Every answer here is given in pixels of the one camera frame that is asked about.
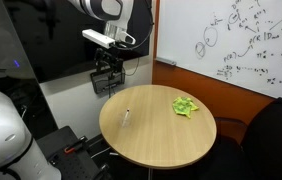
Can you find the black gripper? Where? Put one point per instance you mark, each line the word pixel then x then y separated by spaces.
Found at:
pixel 105 59

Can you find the white pen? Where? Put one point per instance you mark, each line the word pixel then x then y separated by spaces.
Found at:
pixel 127 113

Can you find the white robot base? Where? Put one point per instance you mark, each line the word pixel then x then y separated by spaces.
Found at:
pixel 20 156

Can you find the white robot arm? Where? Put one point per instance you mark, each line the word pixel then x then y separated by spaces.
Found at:
pixel 116 15

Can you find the clear plastic cup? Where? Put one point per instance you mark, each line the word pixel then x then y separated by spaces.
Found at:
pixel 124 122

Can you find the round wooden table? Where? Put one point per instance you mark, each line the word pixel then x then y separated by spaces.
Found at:
pixel 157 138

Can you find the green yellow cloth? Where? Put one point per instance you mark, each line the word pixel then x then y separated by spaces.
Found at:
pixel 184 106

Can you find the whiteboard with writing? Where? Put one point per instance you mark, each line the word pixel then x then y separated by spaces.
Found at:
pixel 234 41

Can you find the black office chair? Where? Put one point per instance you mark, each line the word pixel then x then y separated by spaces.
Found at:
pixel 257 157

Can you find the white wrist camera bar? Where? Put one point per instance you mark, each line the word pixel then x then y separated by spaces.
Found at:
pixel 98 38

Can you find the black wall monitor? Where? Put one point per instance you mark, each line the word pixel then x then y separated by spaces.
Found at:
pixel 51 34

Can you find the orange handled tool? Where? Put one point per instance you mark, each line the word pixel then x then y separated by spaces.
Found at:
pixel 71 148

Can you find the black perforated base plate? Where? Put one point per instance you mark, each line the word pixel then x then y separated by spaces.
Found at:
pixel 77 165

